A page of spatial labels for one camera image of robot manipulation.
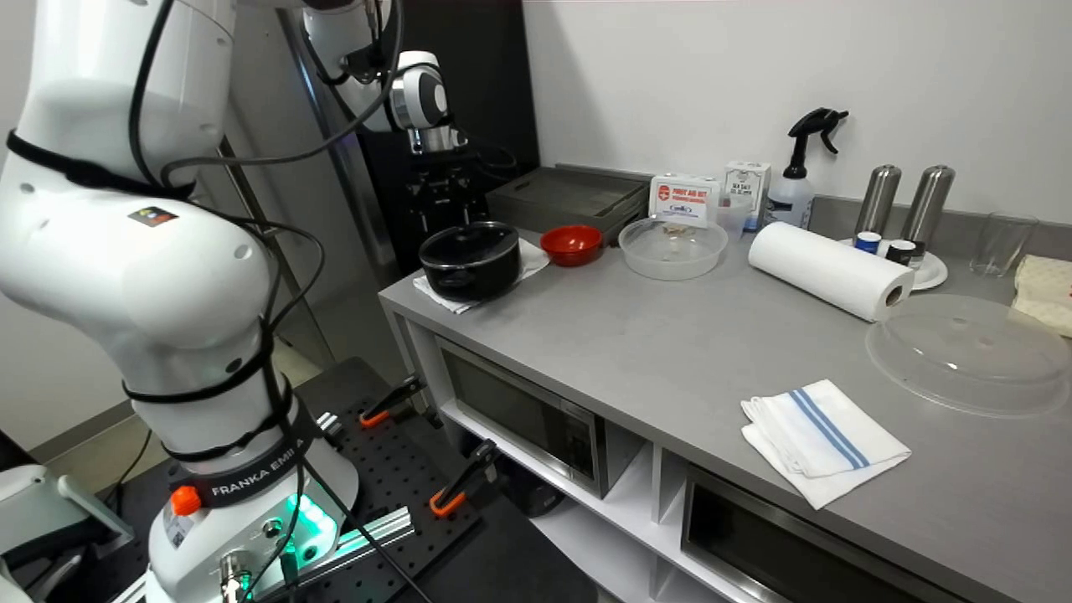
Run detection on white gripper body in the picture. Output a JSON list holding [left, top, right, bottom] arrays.
[[400, 118, 470, 180]]

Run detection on glass lid with black knob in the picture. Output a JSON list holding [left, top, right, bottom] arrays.
[[419, 217, 524, 273]]

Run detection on gray rectangular tray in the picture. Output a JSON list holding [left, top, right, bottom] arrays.
[[481, 164, 654, 238]]

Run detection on red bowl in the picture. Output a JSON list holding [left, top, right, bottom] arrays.
[[538, 221, 605, 268]]

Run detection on clear plastic bowl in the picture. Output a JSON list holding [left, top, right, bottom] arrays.
[[615, 213, 732, 280]]

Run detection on white red box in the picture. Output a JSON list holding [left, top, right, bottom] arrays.
[[647, 172, 725, 232]]

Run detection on black robot table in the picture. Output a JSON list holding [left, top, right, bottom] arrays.
[[63, 356, 595, 603]]

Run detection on small white box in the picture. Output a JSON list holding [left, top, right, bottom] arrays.
[[717, 161, 773, 233]]

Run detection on spray bottle with black trigger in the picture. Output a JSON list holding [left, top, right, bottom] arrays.
[[766, 104, 851, 233]]

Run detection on gray kitchen counter cabinet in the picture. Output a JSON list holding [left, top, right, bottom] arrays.
[[380, 278, 1072, 603]]

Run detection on white paper towel roll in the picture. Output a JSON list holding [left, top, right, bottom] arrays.
[[744, 217, 918, 326]]

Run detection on orange stop button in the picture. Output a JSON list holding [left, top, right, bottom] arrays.
[[165, 482, 209, 523]]

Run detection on steel shaker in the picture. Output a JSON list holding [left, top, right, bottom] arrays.
[[902, 164, 957, 250], [851, 161, 906, 245]]

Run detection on folded white towel blue stripes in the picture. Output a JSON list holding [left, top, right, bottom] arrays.
[[736, 375, 914, 513]]

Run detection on white plate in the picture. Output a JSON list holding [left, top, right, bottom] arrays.
[[847, 245, 950, 294]]

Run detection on clear plastic dome cover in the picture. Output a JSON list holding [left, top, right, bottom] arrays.
[[863, 290, 1072, 420]]

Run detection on yellow cloth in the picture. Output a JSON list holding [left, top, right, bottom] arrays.
[[1007, 250, 1072, 340]]

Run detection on black pot with two handles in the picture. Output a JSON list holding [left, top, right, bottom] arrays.
[[414, 217, 525, 305]]

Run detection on black clamp with orange handle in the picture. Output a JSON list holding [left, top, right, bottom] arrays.
[[427, 438, 500, 523], [356, 375, 431, 437]]

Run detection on aluminium rail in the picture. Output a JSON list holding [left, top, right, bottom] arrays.
[[311, 501, 423, 583]]

